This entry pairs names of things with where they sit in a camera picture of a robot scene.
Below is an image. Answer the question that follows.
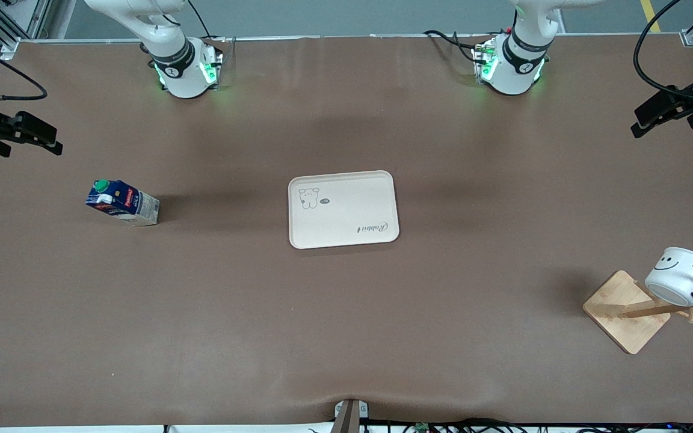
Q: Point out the blue milk carton green cap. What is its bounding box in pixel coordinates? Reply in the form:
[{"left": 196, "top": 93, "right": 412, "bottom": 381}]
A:
[{"left": 85, "top": 179, "right": 161, "bottom": 227}]

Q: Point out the white smiley cup black handle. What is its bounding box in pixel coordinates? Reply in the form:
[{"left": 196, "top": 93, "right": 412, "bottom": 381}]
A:
[{"left": 644, "top": 247, "right": 693, "bottom": 307}]

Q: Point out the cream tray with bear print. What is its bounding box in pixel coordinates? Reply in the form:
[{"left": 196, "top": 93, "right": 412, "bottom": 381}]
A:
[{"left": 288, "top": 170, "right": 400, "bottom": 250}]

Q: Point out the wooden mug tree stand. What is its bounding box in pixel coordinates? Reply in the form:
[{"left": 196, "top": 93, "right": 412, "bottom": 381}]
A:
[{"left": 582, "top": 263, "right": 693, "bottom": 355}]

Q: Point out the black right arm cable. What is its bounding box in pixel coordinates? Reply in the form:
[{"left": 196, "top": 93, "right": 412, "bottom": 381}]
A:
[{"left": 0, "top": 33, "right": 48, "bottom": 102}]

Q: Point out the black base power cable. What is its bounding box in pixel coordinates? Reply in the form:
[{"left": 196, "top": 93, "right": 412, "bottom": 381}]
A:
[
  {"left": 187, "top": 0, "right": 230, "bottom": 44},
  {"left": 423, "top": 29, "right": 481, "bottom": 64}
]

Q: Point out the metal table clamp bracket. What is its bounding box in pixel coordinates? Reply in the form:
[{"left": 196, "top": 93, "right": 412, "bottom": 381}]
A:
[{"left": 333, "top": 398, "right": 370, "bottom": 433}]

